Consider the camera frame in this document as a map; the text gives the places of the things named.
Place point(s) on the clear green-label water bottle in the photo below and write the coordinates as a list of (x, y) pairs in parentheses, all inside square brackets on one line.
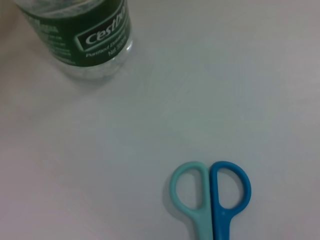
[(75, 37)]

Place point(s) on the blue cyan scissors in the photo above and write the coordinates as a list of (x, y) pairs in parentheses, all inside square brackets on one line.
[(200, 225)]

